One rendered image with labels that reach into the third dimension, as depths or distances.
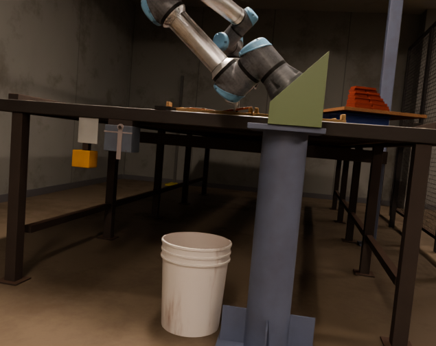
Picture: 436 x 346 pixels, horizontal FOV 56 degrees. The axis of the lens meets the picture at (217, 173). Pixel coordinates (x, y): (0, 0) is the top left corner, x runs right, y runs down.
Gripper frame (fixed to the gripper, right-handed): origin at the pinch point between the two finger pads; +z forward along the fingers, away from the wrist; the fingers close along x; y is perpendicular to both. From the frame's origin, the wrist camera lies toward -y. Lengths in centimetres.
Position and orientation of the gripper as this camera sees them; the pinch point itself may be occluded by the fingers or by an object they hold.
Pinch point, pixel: (237, 110)
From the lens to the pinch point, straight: 201.1
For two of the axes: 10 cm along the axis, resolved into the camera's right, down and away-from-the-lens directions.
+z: -0.4, 10.0, 0.9
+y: -9.9, -0.5, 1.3
